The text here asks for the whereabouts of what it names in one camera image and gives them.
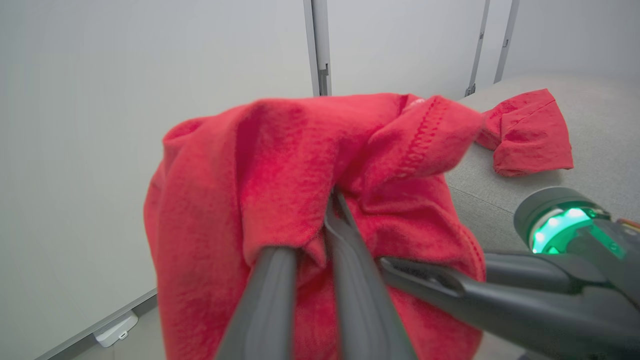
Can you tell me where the large white partition panel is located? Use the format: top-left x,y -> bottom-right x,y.
0,0 -> 333,360

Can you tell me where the small red garment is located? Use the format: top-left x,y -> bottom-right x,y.
474,88 -> 575,178

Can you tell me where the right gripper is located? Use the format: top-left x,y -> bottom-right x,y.
378,187 -> 640,359

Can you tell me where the red cotton shirt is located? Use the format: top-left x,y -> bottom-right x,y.
143,92 -> 487,360

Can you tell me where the white power box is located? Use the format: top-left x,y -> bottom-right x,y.
93,310 -> 140,349

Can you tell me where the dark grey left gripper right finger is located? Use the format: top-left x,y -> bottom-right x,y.
323,192 -> 419,360

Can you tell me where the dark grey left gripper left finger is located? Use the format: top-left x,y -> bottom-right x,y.
215,246 -> 301,360

